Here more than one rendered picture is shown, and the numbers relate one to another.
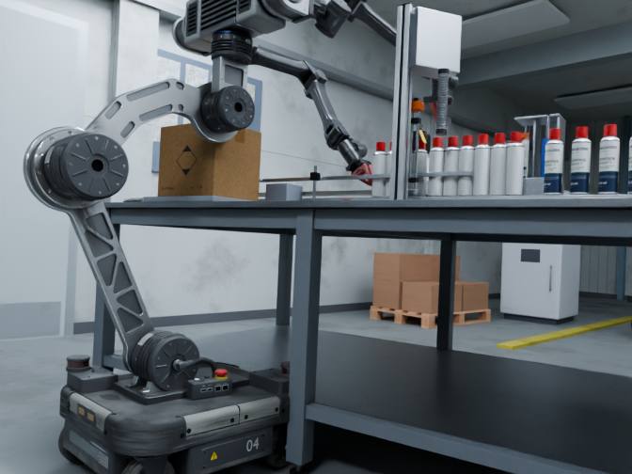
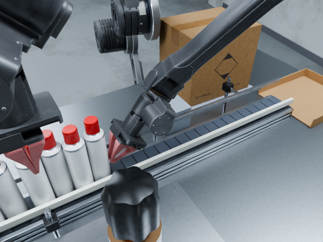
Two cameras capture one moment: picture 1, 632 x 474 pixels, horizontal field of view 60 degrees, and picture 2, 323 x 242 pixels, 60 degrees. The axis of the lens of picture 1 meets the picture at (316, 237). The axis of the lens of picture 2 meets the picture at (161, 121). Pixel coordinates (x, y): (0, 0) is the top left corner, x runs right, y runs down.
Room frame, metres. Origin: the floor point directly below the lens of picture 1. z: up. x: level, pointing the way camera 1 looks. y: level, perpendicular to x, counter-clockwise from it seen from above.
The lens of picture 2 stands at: (2.36, -0.61, 1.49)
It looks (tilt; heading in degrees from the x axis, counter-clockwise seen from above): 39 degrees down; 115
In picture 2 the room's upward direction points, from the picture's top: straight up
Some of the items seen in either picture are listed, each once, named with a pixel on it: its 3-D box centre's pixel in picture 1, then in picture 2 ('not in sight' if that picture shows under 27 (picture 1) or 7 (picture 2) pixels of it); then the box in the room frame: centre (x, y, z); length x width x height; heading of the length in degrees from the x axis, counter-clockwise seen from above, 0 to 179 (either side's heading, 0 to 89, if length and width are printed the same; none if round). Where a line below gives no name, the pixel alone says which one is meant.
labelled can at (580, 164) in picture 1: (580, 162); not in sight; (1.62, -0.78, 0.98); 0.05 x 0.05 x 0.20
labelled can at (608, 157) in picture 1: (608, 160); not in sight; (1.58, -0.84, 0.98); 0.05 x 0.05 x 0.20
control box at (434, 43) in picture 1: (430, 45); not in sight; (1.81, -0.35, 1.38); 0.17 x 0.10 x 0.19; 111
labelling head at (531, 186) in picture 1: (538, 159); not in sight; (1.78, -0.71, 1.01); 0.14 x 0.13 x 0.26; 56
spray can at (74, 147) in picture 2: (393, 169); (78, 160); (1.97, -0.27, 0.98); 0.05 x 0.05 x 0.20
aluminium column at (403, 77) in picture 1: (402, 107); not in sight; (1.79, -0.27, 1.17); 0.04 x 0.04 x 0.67; 56
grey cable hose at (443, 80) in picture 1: (442, 102); not in sight; (1.76, -0.39, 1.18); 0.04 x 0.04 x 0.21
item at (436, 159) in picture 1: (436, 167); (3, 186); (1.87, -0.40, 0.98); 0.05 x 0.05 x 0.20
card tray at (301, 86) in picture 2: not in sight; (308, 94); (2.50, 0.52, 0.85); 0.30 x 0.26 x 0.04; 56
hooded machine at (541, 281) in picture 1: (541, 255); not in sight; (5.85, -2.42, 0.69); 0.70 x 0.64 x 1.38; 136
